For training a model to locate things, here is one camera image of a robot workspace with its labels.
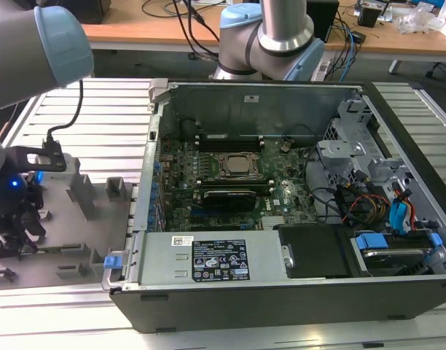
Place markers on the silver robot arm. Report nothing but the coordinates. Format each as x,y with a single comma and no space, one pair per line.
22,54

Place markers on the black RAM slot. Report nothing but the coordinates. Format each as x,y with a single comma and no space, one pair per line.
230,142
237,182
197,138
230,149
230,146
237,186

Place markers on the grey parts rack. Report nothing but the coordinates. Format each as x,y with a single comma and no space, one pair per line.
81,237

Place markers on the blue plastic latch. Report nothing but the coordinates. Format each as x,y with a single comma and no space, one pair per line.
112,262

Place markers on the silver power supply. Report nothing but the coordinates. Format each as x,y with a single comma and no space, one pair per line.
161,255

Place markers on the blue expansion slot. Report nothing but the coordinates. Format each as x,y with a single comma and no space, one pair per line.
197,212

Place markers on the grey case latch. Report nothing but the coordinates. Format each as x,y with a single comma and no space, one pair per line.
158,87

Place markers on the black graphics card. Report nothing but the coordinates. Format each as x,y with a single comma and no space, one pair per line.
228,204

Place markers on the wide black device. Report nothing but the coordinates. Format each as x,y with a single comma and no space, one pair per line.
92,9

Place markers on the silver CPU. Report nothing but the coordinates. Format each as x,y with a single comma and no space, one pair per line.
238,163

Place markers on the wooden desk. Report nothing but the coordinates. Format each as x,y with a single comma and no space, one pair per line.
153,33

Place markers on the black open PC case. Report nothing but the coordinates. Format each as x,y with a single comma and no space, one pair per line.
245,310

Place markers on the silver chipset heatsink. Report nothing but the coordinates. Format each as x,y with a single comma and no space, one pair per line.
273,224

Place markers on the green motherboard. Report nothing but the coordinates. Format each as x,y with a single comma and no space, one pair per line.
281,175

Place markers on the silver coin battery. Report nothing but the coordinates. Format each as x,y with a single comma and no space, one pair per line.
285,147

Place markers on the black drive bay cover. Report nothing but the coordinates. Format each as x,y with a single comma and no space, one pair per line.
317,251

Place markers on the silver metal drive cage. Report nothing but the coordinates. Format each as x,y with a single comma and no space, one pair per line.
339,149

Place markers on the tall black box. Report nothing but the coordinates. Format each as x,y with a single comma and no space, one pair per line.
323,18

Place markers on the hard disk in blue carrier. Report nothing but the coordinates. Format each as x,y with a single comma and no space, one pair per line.
390,254

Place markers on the small black box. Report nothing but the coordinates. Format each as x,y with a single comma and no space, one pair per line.
370,16

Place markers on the clear plastic bag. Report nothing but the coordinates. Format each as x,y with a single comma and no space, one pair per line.
416,18

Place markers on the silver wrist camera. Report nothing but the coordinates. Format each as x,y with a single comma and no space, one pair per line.
68,166

